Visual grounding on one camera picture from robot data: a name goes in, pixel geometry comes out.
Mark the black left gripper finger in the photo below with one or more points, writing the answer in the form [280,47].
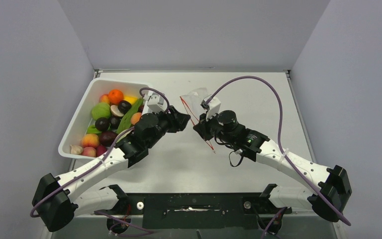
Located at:
[179,122]
[176,114]

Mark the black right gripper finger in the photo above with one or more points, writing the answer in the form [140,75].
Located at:
[203,130]
[203,118]

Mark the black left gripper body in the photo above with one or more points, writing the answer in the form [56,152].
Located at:
[164,126]

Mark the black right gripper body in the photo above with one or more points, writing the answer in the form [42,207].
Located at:
[217,133]

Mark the clear red-zipper bag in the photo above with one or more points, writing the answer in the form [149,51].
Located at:
[192,101]

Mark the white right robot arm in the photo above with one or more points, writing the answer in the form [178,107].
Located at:
[325,190]

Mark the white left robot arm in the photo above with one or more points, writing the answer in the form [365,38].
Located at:
[125,151]

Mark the peach near bin edge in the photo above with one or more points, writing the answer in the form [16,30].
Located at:
[135,118]

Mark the dark red fig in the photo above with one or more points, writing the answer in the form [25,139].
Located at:
[140,109]

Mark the green leafy vegetable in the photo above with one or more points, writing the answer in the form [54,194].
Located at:
[126,120]

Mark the dark plum upper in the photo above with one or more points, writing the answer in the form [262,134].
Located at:
[124,106]

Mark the dark plum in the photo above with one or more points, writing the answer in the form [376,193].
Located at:
[114,122]
[102,124]
[124,106]

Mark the dark plum middle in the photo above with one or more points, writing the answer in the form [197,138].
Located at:
[114,122]

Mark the sliced mushroom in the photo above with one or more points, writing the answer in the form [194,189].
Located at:
[115,111]

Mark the orange fruit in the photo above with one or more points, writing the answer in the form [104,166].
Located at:
[115,96]

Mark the dark plum left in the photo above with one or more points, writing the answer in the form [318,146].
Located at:
[102,124]

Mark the red purple onion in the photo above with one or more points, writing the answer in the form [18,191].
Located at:
[100,150]

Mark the green cabbage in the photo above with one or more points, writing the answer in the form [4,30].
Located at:
[101,110]

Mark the peach top left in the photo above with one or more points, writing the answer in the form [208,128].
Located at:
[104,99]

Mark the peach lower left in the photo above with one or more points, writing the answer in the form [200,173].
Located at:
[90,140]

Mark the pink peach bottom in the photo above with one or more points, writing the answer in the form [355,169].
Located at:
[89,152]

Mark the white plastic bin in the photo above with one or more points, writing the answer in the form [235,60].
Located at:
[82,117]

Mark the garlic bulb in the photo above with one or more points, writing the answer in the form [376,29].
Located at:
[76,150]

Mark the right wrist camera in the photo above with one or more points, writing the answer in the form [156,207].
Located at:
[211,104]

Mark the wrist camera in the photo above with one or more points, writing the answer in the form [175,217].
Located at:
[211,104]
[154,103]

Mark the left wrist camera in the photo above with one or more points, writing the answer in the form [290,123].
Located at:
[154,103]

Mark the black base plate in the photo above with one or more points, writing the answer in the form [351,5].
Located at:
[196,211]

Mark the aluminium frame rail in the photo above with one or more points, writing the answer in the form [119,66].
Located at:
[114,201]

